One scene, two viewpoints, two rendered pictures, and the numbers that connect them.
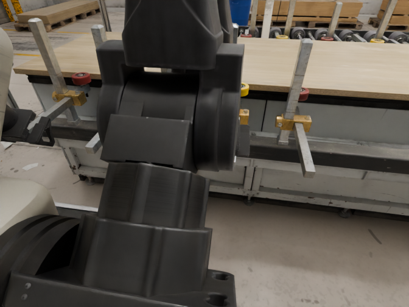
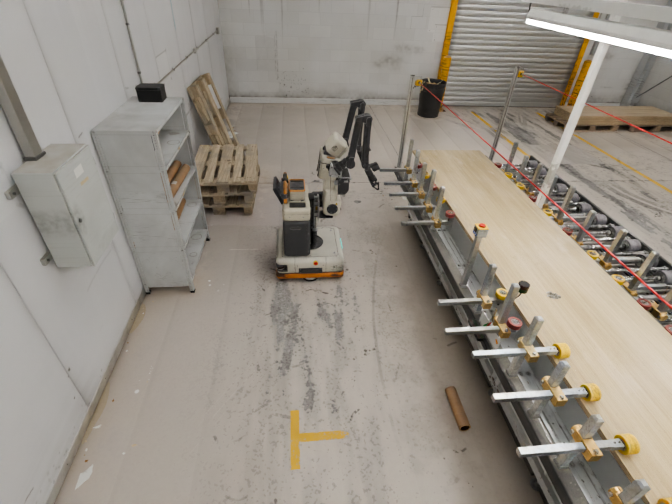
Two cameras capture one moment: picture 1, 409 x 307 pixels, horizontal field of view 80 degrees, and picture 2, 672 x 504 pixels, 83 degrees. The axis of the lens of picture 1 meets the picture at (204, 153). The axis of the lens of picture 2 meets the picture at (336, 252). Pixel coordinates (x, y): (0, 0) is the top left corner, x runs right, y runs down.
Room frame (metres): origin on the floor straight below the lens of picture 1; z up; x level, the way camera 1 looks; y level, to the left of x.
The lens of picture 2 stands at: (-0.76, -2.85, 2.53)
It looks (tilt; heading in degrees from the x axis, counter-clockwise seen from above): 37 degrees down; 73
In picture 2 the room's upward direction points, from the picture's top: 3 degrees clockwise
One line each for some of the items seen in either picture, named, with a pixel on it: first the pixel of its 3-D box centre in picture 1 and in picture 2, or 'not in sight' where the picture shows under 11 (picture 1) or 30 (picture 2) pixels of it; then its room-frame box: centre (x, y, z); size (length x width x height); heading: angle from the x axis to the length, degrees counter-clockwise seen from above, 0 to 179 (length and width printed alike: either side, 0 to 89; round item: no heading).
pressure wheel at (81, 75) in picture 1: (83, 85); not in sight; (1.13, 0.59, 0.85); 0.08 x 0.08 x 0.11
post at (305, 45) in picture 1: (291, 103); (437, 211); (0.87, -0.34, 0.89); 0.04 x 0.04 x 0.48; 81
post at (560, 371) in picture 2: not in sight; (546, 393); (0.59, -2.07, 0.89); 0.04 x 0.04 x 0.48; 81
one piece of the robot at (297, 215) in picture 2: not in sight; (299, 216); (-0.20, 0.30, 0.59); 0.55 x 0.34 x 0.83; 81
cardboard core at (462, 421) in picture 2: not in sight; (457, 407); (0.57, -1.62, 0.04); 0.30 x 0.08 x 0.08; 81
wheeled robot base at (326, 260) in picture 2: not in sight; (309, 251); (-0.11, 0.29, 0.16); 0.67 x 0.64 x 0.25; 171
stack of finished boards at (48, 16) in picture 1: (63, 10); (615, 115); (7.39, 3.72, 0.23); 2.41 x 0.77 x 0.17; 172
